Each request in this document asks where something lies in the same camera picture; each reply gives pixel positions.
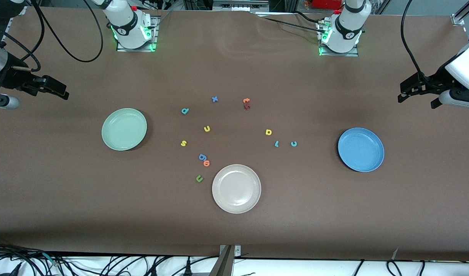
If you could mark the grey device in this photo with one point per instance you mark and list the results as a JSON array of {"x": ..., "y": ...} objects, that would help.
[{"x": 240, "y": 5}]

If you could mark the black power plug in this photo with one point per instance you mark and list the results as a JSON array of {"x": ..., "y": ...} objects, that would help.
[
  {"x": 153, "y": 272},
  {"x": 12, "y": 271},
  {"x": 188, "y": 270}
]

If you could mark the small metal table bracket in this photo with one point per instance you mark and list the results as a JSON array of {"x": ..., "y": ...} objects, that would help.
[{"x": 237, "y": 251}]

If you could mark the blue plate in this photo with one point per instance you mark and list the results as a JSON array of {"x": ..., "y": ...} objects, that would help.
[{"x": 361, "y": 150}]

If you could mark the green plate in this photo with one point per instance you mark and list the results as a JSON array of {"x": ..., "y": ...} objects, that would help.
[{"x": 124, "y": 129}]

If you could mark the black equipment rack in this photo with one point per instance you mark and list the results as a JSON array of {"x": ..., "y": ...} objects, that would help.
[{"x": 198, "y": 4}]

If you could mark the metal corner bracket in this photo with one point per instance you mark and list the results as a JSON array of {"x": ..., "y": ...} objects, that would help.
[{"x": 458, "y": 20}]

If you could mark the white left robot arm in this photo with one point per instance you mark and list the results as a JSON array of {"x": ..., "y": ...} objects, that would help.
[{"x": 347, "y": 27}]

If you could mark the right gripper silver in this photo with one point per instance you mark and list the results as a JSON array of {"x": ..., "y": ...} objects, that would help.
[{"x": 15, "y": 76}]

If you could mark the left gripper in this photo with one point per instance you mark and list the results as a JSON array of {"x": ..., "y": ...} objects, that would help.
[{"x": 433, "y": 81}]

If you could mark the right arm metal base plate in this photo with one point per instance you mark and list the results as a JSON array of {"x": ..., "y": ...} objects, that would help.
[{"x": 134, "y": 50}]

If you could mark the aluminium profile post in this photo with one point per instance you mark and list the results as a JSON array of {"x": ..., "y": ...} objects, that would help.
[{"x": 223, "y": 264}]

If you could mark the beige plate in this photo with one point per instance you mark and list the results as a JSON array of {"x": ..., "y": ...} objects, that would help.
[{"x": 236, "y": 188}]

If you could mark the red box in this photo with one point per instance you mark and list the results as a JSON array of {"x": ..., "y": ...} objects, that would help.
[{"x": 328, "y": 4}]

